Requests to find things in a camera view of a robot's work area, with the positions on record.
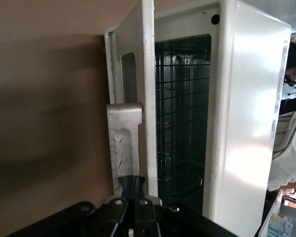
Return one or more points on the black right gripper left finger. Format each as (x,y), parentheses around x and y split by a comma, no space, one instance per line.
(113,212)

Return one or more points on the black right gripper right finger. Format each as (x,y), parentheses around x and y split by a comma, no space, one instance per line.
(145,214)

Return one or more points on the white toaster oven body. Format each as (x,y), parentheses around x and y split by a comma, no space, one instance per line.
(249,98)

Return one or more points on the white box with blue print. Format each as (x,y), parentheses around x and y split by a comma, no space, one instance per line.
(281,222)

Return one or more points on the person in white clothes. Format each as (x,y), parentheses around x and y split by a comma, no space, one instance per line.
(291,153)

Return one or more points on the dark wooden furniture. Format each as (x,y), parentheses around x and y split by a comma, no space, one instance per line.
(294,56)

